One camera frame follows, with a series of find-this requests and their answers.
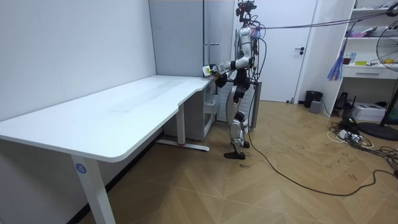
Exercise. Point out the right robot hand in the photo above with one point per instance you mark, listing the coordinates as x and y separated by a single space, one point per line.
221 81

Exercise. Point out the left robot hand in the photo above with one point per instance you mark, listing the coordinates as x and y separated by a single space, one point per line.
207 70

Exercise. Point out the brown bottle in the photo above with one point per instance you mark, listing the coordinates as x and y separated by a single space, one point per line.
215 74

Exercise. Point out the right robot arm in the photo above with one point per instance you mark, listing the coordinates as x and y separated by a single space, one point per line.
231 73

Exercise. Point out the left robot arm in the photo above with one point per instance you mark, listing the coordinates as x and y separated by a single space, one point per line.
239 63

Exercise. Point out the robot body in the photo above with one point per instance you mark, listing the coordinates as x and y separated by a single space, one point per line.
242 80

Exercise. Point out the grey fridge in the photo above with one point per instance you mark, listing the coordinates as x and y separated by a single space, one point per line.
177 37

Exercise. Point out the robot legs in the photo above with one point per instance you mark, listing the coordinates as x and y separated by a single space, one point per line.
234 127

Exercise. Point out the white room door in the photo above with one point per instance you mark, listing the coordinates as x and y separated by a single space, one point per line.
280 62

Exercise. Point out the black waste bin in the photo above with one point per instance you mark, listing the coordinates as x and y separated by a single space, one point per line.
312 98

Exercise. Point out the small grey box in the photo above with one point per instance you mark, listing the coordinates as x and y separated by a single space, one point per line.
315 107

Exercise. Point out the white desk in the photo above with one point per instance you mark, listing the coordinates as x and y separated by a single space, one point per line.
118 109

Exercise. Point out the black device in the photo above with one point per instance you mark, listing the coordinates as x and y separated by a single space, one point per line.
343 102

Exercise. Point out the white power strip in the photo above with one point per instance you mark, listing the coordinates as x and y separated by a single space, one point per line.
348 135

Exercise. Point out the flat yellow item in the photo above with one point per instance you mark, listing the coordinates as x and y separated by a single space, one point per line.
360 63

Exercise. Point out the white shelf unit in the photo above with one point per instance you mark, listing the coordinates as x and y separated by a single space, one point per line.
367 73

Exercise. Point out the white cardboard box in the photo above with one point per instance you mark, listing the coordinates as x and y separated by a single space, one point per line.
368 112

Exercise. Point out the black standing fan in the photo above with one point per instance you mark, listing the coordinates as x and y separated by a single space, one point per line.
377 130

